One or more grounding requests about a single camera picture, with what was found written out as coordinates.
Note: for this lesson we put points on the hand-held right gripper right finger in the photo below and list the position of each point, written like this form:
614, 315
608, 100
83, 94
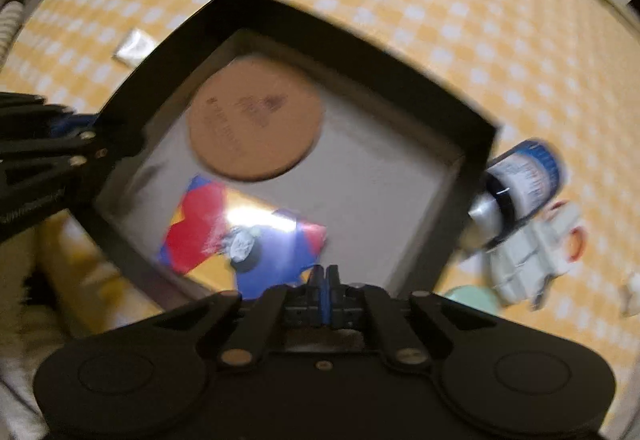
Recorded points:
331, 295

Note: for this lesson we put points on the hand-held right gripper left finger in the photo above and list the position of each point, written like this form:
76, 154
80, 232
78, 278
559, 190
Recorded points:
316, 292

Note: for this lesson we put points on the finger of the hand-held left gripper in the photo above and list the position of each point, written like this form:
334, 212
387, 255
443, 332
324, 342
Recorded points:
70, 122
55, 165

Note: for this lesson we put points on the black box with grey inside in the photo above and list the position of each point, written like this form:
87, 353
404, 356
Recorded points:
380, 190

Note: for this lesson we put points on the blue white bottle silver cap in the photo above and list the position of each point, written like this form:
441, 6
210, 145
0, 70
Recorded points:
525, 180

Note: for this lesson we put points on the small grey crumpled lump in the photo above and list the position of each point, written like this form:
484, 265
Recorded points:
242, 242

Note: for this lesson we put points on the small silver packet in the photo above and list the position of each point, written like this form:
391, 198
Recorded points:
132, 45

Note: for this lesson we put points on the striped cloth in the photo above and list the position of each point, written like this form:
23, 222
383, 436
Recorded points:
10, 20

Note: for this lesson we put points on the colourful snack packet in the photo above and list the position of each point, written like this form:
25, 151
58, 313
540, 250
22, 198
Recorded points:
200, 225

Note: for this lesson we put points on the mint green round lid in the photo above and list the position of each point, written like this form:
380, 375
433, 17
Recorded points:
470, 297

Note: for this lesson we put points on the round cork coaster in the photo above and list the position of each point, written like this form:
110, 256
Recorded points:
255, 120

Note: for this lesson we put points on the yellow white checked tablecloth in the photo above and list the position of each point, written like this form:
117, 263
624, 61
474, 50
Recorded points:
400, 10

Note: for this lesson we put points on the white suction cup hook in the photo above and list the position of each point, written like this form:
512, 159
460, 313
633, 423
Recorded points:
631, 294

